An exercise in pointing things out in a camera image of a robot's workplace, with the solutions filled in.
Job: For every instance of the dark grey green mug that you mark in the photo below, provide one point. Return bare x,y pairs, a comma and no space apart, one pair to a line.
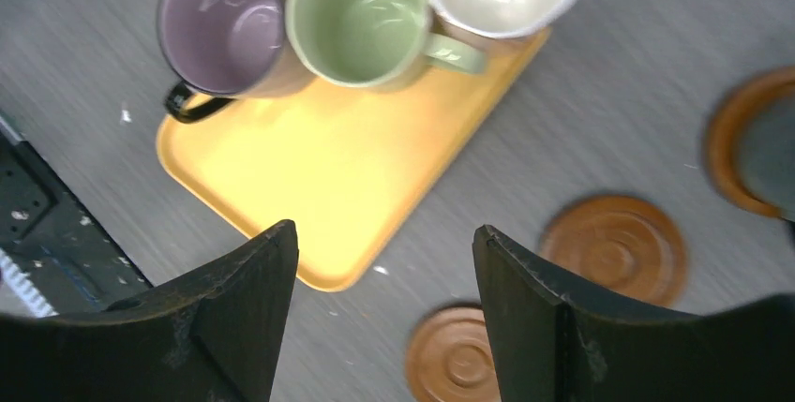
766,157

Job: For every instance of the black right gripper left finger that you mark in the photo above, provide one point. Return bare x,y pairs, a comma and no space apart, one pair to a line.
212,334

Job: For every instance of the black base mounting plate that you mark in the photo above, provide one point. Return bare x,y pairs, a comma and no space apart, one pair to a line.
55,255

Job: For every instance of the yellow plastic tray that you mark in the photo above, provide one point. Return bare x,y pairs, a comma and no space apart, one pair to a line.
346,165

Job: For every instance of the light green mug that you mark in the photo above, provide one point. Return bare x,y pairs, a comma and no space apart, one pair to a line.
378,45

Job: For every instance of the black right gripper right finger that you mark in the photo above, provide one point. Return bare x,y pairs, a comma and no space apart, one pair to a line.
556,336

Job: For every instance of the brown wooden coaster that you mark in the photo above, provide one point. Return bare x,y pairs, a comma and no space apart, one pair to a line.
448,357
721,144
621,243

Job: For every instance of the purple mug black handle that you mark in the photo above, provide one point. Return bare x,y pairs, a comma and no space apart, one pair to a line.
225,50

